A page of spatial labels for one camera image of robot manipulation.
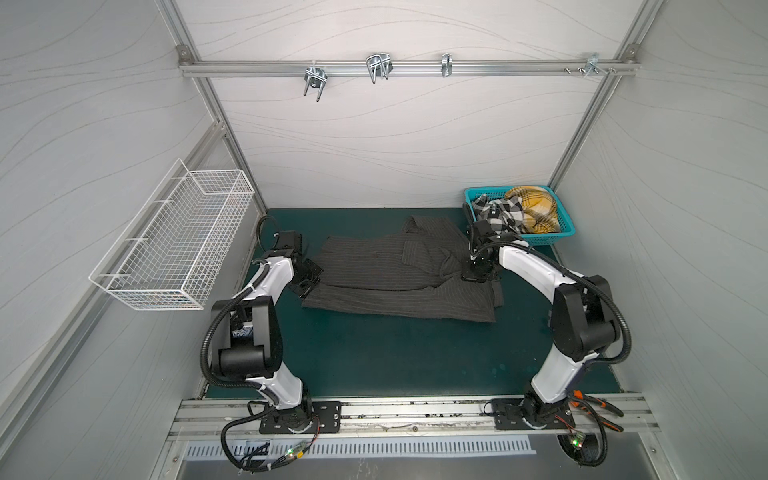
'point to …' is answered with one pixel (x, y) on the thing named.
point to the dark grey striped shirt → (415, 271)
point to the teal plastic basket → (566, 226)
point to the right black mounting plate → (507, 414)
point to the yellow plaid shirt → (539, 208)
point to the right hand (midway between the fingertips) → (474, 269)
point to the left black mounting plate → (314, 417)
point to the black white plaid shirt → (503, 214)
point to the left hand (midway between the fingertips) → (324, 274)
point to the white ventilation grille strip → (376, 448)
